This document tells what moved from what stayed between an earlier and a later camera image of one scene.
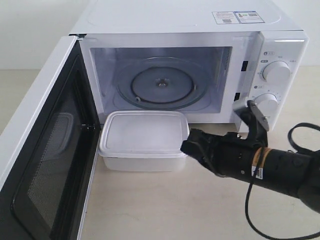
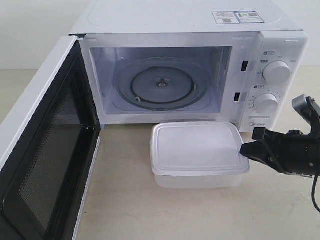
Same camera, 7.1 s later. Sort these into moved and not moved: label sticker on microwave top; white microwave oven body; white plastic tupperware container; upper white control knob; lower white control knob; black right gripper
Moved: white plastic tupperware container; black right gripper
Not moved: lower white control knob; label sticker on microwave top; white microwave oven body; upper white control knob
